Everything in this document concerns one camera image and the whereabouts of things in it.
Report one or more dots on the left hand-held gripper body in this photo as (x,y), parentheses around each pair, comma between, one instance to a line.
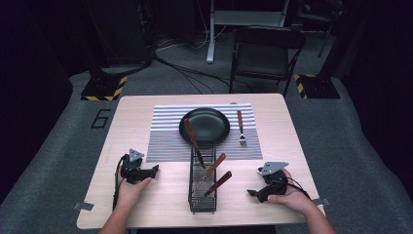
(131,172)

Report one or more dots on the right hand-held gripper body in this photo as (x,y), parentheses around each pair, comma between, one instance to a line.
(275,185)

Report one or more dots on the person's left hand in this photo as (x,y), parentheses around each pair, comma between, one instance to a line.
(130,193)

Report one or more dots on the person's right hand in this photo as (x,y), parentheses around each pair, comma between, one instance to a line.
(293,198)

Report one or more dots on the grey striped placemat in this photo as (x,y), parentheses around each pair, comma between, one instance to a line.
(165,136)

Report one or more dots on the grey tape piece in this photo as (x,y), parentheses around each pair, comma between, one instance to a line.
(321,201)
(83,206)

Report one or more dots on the black round plate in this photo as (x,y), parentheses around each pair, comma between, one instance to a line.
(211,125)

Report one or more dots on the black stand base striped edge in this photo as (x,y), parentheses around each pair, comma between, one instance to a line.
(102,87)
(319,86)

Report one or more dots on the black folding chair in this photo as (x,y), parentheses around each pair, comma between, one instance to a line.
(263,60)

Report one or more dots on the dark office chair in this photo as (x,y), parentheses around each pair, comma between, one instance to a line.
(319,19)

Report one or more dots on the white metal desk frame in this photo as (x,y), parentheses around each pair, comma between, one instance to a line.
(211,39)

